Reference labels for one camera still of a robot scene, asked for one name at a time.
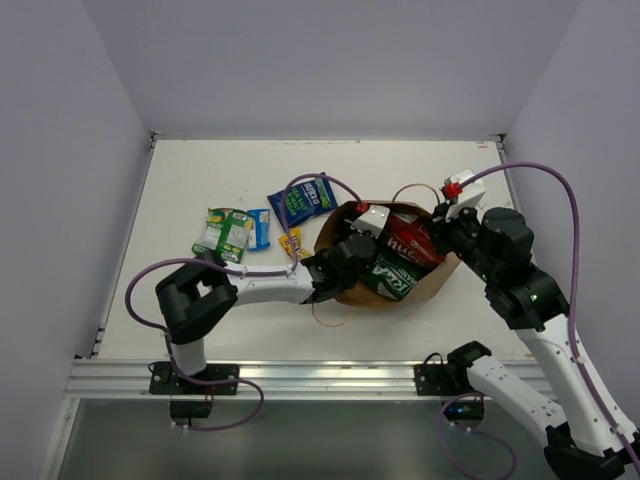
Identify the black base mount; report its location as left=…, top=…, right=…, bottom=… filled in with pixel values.
left=413, top=341, right=491, bottom=428
left=148, top=360, right=241, bottom=421

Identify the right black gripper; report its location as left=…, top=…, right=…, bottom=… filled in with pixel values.
left=421, top=197, right=500, bottom=286

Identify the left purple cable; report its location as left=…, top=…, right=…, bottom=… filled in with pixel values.
left=124, top=173, right=371, bottom=351

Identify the yellow m&m packet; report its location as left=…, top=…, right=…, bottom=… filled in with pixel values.
left=279, top=227, right=311, bottom=260

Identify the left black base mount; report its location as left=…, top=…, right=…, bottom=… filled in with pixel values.
left=148, top=360, right=241, bottom=421

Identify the red snack bag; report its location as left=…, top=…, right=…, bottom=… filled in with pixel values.
left=383, top=212, right=445, bottom=268

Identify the blue white snack packet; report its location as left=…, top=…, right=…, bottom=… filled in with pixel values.
left=248, top=209, right=271, bottom=252

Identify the dark blue crisps bag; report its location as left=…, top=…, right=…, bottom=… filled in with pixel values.
left=267, top=177, right=338, bottom=228

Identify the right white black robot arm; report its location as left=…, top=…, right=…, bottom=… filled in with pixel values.
left=429, top=203, right=639, bottom=479

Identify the dark green snack packet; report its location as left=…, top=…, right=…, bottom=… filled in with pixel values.
left=360, top=247, right=433, bottom=301

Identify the aluminium rail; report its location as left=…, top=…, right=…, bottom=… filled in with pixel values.
left=64, top=358, right=549, bottom=402

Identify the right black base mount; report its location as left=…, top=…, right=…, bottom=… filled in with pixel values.
left=413, top=341, right=491, bottom=428

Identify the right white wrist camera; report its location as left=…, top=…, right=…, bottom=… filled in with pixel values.
left=441, top=169, right=486, bottom=222

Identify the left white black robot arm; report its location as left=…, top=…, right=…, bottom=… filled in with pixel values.
left=155, top=219, right=383, bottom=393

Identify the brown paper bag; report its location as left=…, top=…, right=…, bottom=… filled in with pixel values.
left=337, top=194, right=459, bottom=326

